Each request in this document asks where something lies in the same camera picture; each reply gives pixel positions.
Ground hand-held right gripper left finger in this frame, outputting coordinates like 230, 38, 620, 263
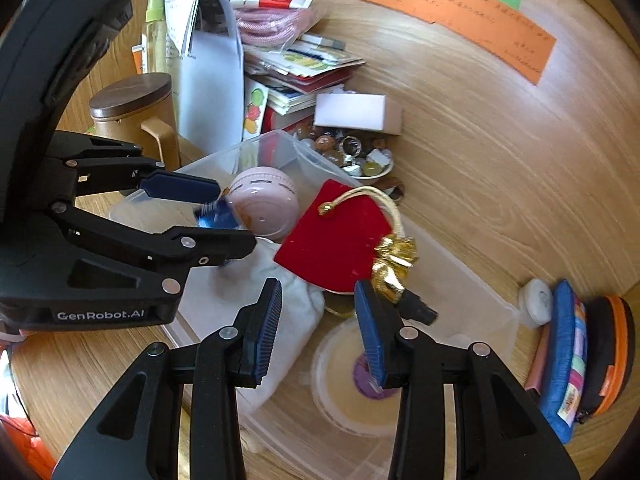
51, 276, 284, 480

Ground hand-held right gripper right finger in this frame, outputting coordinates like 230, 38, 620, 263
353, 279, 581, 480

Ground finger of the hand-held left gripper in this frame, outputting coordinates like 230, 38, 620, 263
44, 130, 223, 207
47, 199, 259, 297

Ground white drawstring pouch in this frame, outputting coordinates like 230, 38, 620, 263
180, 237, 326, 411

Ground cream candle jar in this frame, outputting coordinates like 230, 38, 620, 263
310, 317, 406, 434

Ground pink round desktop vacuum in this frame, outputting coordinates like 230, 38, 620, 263
225, 166, 301, 241

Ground clear plastic storage box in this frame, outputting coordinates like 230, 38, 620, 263
107, 130, 521, 480

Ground red velvet pouch gold ribbon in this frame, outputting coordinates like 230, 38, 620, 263
272, 178, 421, 306

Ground wooden desktop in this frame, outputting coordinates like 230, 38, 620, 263
10, 85, 631, 480

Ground brown ceramic mug with lid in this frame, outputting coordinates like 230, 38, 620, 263
89, 72, 182, 171

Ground white file holder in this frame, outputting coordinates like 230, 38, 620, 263
170, 0, 246, 156

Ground fruit sticker sheet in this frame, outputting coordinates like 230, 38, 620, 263
241, 85, 271, 136

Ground green spray bottle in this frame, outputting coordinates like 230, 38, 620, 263
141, 0, 169, 76

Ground printed paper sheets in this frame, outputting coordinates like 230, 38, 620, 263
162, 0, 209, 56

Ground bowl of trinkets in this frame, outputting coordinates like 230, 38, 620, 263
295, 127, 393, 171

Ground white bowl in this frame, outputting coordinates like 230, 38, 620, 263
340, 152, 396, 181

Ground pink flat case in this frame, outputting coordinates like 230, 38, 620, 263
525, 322, 551, 394

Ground white round object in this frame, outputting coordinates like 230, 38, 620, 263
519, 278, 555, 330

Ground stack of cards and booklets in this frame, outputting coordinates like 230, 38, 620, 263
242, 32, 368, 116

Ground white rectangular block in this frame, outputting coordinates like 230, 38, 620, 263
314, 92, 403, 136

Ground blue zipper pouch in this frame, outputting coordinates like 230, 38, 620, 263
540, 280, 589, 445

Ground black and orange round case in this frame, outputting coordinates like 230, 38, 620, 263
575, 295, 637, 426

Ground orange cloth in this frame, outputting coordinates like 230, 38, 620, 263
0, 400, 56, 480

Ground orange paper note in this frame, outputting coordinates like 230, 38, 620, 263
359, 0, 557, 86

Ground pink cord packet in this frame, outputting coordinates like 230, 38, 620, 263
230, 0, 321, 51

